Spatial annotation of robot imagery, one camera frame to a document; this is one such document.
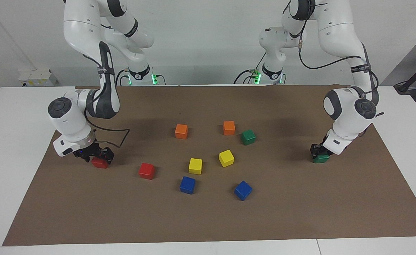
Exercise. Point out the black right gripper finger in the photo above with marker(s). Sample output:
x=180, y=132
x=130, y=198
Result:
x=108, y=155
x=87, y=159

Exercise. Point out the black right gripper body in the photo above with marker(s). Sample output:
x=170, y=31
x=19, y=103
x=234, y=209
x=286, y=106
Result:
x=87, y=152

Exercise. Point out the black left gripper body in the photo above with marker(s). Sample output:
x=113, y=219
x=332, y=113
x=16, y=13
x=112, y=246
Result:
x=320, y=149

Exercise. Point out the green wooden cube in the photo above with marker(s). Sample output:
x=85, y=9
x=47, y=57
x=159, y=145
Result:
x=248, y=137
x=321, y=159

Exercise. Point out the red wooden cube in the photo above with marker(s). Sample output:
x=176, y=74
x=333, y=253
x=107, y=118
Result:
x=99, y=163
x=146, y=171

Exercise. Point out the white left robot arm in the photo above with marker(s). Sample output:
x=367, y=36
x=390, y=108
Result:
x=349, y=117

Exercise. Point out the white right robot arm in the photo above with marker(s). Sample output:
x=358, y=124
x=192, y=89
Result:
x=69, y=117

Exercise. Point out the orange wooden cube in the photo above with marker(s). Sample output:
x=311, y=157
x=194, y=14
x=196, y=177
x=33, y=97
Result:
x=229, y=128
x=181, y=131

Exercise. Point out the blue wooden cube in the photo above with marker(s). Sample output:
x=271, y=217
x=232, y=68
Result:
x=187, y=185
x=243, y=190

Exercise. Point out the yellow wooden cube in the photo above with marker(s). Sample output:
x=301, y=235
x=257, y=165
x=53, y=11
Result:
x=226, y=158
x=195, y=166

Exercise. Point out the white power box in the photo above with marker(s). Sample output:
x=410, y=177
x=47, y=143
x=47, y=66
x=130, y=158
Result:
x=38, y=78

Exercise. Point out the black tripod stand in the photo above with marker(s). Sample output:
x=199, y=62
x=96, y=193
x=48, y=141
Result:
x=411, y=78

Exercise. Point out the brown table mat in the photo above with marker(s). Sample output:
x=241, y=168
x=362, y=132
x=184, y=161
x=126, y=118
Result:
x=208, y=212

